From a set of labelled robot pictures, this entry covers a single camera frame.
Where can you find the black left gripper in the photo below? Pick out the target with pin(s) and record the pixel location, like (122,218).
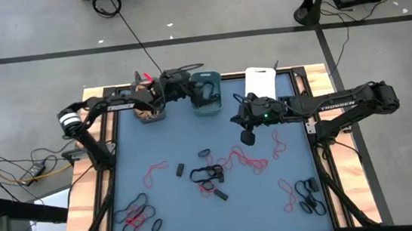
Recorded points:
(176,86)

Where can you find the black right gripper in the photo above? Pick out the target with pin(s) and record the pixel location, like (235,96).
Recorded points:
(266,109)

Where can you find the long thin red band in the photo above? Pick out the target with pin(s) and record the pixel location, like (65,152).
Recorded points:
(246,161)

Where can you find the short wide black band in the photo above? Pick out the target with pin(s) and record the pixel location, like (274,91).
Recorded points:
(313,184)
(221,194)
(220,175)
(179,170)

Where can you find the large black rubber band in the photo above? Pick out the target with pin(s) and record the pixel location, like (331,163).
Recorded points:
(203,168)

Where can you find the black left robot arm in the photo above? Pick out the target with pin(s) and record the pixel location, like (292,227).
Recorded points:
(121,105)

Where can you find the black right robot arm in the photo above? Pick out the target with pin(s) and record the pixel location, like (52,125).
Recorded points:
(341,104)

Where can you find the teal plastic basket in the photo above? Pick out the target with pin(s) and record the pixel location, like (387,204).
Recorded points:
(209,111)

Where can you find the blue table mat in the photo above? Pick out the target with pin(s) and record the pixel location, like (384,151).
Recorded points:
(178,137)

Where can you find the white plastic basket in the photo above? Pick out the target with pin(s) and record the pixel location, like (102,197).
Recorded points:
(259,82)

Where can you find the grey plastic basket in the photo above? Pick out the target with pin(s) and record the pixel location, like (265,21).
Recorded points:
(153,119)

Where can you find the small red clip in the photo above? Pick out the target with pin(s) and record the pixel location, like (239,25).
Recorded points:
(147,76)

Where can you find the black power adapter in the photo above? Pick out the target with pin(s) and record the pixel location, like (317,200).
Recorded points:
(34,170)

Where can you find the white board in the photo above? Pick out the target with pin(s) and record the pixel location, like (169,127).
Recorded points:
(50,229)

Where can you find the black stand bar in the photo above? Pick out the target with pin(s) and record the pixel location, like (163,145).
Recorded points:
(29,210)

